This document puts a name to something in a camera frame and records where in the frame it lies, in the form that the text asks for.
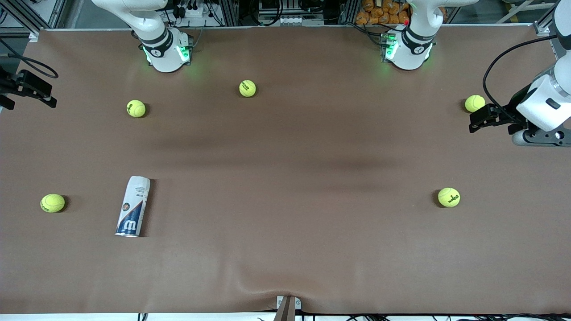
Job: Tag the orange packets pile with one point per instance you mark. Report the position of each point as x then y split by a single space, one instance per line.
383 12

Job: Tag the aluminium frame post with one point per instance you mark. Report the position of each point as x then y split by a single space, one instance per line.
26 15
545 20

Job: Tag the white blue tennis ball can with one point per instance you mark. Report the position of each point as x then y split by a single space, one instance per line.
133 209

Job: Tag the white terminal block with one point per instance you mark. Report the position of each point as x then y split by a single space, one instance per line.
290 20

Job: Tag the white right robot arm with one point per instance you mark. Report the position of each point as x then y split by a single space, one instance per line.
163 53

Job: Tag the white power strip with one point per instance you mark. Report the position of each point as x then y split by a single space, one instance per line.
192 11

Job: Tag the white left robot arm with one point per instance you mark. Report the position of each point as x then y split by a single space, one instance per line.
419 44

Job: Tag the brown table mat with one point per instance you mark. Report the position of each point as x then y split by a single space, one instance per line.
285 223

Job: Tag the metal mount bracket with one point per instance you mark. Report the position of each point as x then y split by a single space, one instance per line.
287 307

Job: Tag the yellow tennis ball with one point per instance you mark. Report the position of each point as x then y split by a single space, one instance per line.
52 203
448 197
474 102
247 88
136 108

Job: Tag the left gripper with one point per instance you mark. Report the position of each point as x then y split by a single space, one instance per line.
513 114

